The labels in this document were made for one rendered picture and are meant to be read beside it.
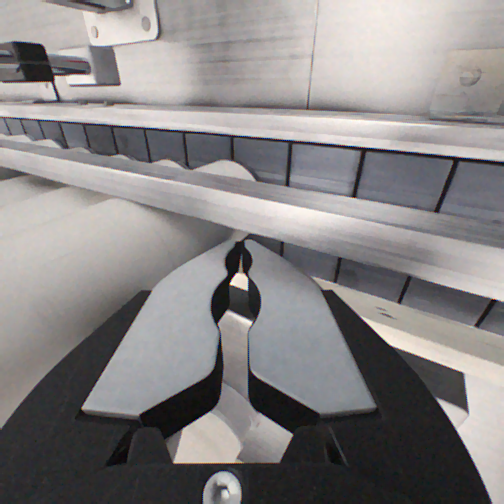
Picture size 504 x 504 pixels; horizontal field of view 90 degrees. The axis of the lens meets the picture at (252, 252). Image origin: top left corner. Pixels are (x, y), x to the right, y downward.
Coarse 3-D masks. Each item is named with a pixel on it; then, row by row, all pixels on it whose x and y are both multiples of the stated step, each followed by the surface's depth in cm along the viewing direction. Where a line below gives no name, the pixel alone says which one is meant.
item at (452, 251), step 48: (0, 144) 14; (144, 192) 9; (192, 192) 8; (240, 192) 7; (288, 192) 7; (288, 240) 7; (336, 240) 6; (384, 240) 6; (432, 240) 5; (480, 240) 5; (480, 288) 5
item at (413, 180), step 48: (96, 144) 22; (144, 144) 20; (192, 144) 17; (240, 144) 16; (288, 144) 14; (336, 192) 14; (384, 192) 13; (432, 192) 12; (480, 192) 11; (384, 288) 15; (432, 288) 14
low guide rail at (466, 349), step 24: (240, 264) 17; (336, 288) 15; (360, 312) 13; (384, 312) 13; (408, 312) 13; (384, 336) 13; (408, 336) 12; (432, 336) 12; (456, 336) 12; (480, 336) 12; (432, 360) 12; (456, 360) 11; (480, 360) 11
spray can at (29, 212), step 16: (160, 160) 19; (176, 160) 18; (48, 192) 13; (64, 192) 13; (80, 192) 13; (96, 192) 13; (0, 208) 11; (16, 208) 11; (32, 208) 11; (48, 208) 12; (64, 208) 12; (80, 208) 12; (0, 224) 10; (16, 224) 11; (32, 224) 11
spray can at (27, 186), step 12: (120, 156) 20; (132, 156) 21; (12, 180) 15; (24, 180) 15; (36, 180) 15; (48, 180) 16; (0, 192) 14; (12, 192) 14; (24, 192) 15; (36, 192) 15; (0, 204) 14
